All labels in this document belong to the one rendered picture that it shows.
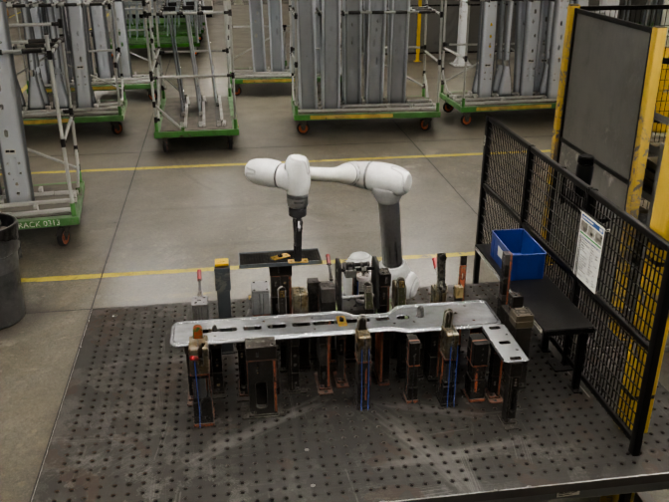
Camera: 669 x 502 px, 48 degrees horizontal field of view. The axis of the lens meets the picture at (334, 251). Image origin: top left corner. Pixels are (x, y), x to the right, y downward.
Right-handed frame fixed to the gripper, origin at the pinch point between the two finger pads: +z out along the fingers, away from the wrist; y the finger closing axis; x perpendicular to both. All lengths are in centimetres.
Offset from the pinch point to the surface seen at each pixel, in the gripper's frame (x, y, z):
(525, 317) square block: 91, 30, 21
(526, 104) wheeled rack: 387, -670, 82
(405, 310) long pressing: 46, 7, 27
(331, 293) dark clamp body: 15.2, -3.7, 21.8
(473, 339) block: 69, 31, 29
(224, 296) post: -30.8, -19.4, 28.3
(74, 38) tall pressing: -201, -728, 4
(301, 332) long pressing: -0.5, 18.2, 28.0
